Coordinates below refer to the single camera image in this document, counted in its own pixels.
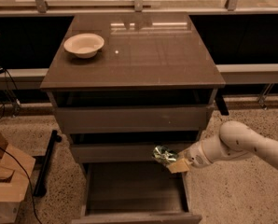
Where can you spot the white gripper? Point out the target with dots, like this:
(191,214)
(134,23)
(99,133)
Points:
(195,155)

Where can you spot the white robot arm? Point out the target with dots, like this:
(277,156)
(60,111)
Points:
(234,141)

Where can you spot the middle grey drawer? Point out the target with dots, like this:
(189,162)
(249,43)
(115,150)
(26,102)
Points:
(94,153)

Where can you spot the grey drawer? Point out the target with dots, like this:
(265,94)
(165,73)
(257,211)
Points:
(133,120)
(141,192)
(94,153)

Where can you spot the top grey drawer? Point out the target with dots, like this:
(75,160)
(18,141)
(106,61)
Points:
(133,120)

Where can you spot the bottom grey drawer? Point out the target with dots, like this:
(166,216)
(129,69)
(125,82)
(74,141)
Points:
(141,192)

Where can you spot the grey drawer cabinet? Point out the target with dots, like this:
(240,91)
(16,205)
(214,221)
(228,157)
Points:
(148,60)

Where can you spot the black metal stand leg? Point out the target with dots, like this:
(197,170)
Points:
(40,186)

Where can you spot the white bowl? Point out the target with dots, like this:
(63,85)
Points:
(84,46)

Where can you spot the cardboard box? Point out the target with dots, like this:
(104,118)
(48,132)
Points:
(15,168)

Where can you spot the black bracket behind cabinet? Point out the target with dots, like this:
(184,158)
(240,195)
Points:
(220,103)

